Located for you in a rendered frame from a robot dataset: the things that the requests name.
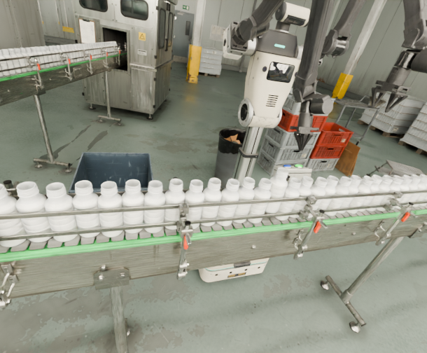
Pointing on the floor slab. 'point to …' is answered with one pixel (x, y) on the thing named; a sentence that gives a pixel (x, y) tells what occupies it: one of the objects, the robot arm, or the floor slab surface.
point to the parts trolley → (353, 113)
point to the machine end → (123, 85)
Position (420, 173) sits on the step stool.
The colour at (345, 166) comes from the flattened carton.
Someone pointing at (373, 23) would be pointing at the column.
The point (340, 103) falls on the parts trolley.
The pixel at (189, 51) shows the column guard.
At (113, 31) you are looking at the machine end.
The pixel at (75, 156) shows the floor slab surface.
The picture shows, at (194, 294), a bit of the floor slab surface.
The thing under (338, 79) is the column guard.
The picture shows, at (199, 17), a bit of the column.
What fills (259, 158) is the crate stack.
